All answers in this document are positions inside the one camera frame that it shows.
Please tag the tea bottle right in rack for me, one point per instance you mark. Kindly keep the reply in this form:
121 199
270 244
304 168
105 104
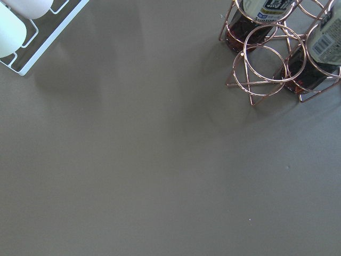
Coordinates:
323 46

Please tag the tea bottle left in rack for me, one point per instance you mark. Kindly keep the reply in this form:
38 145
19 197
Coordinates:
253 14

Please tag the white metal rack base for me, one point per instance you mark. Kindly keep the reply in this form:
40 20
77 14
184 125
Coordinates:
41 33

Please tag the white cup near corner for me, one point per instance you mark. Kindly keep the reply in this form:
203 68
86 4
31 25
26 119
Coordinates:
13 32

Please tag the white cup at edge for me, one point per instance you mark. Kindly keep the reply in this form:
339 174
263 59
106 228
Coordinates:
30 9

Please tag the tea bottle in rack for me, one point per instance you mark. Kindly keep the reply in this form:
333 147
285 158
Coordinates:
253 14
323 46

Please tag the copper wire bottle rack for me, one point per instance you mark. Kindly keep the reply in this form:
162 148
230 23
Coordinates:
275 53

